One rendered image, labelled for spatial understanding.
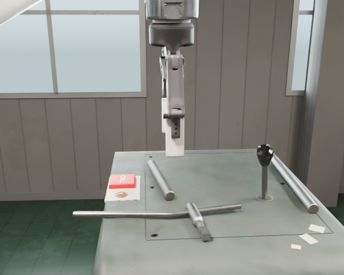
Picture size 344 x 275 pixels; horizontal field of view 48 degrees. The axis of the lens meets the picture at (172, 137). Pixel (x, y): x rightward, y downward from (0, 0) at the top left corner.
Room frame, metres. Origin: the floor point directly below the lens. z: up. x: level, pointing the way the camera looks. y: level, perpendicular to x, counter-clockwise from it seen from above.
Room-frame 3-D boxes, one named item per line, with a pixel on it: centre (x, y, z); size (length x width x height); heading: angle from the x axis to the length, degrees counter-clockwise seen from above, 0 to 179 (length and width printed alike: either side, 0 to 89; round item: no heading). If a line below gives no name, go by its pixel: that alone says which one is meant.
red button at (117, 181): (0.84, 0.12, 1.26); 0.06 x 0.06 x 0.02; 4
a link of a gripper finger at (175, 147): (0.60, 0.00, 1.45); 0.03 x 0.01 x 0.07; 94
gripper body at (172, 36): (0.67, 0.00, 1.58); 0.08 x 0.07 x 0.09; 4
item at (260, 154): (0.69, -0.18, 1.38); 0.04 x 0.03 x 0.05; 4
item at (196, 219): (0.64, -0.05, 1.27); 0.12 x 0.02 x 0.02; 12
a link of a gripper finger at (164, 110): (0.74, 0.00, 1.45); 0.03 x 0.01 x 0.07; 94
